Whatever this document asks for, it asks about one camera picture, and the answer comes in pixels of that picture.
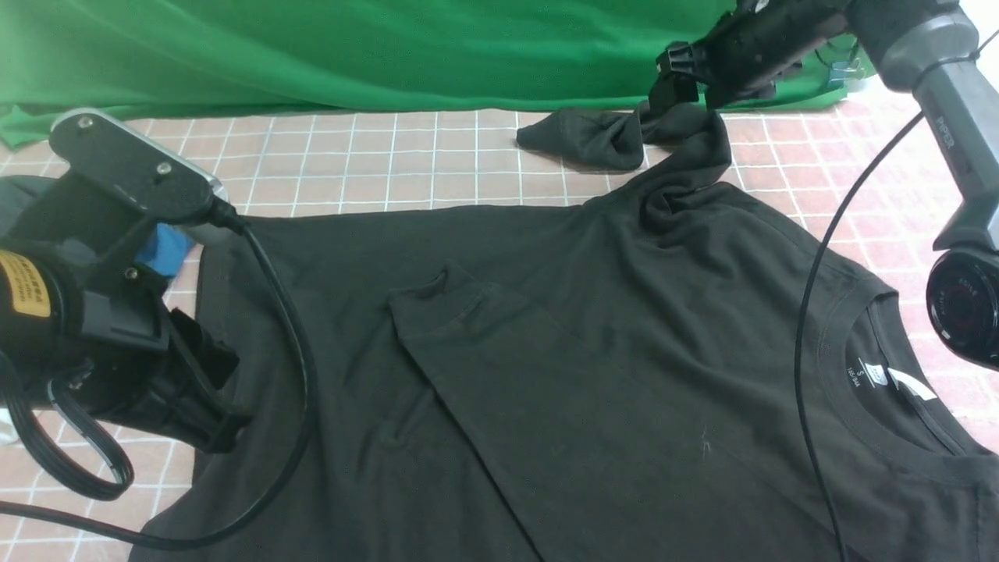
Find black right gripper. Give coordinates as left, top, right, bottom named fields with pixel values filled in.
left=647, top=1, right=848, bottom=114

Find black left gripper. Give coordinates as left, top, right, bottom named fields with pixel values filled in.
left=0, top=172, right=252, bottom=455

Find dark gray long-sleeved shirt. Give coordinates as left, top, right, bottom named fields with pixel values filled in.
left=128, top=106, right=998, bottom=561

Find gray right robot arm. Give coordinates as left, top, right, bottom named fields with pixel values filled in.
left=649, top=1, right=998, bottom=369

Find blue shirt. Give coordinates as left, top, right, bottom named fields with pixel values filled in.
left=135, top=224, right=196, bottom=279

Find blue binder clip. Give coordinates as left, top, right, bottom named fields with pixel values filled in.
left=827, top=61, right=862, bottom=90

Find white folded cloth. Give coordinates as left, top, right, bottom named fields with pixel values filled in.
left=0, top=408, right=19, bottom=446

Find green backdrop cloth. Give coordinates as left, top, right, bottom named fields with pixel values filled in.
left=1, top=1, right=734, bottom=149

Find black left camera cable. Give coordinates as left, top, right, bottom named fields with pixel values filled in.
left=0, top=199, right=319, bottom=551

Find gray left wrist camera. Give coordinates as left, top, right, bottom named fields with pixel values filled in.
left=49, top=108, right=229, bottom=246

